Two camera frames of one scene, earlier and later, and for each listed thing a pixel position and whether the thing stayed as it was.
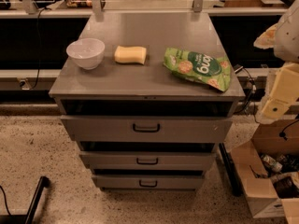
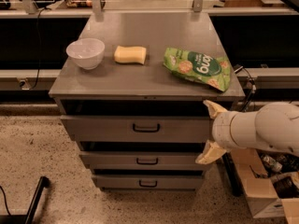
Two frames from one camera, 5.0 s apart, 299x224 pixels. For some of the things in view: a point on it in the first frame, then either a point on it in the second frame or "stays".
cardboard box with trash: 268,170 stays
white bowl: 87,52 stays
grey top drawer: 147,128 stays
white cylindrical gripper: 288,36 to 221,129
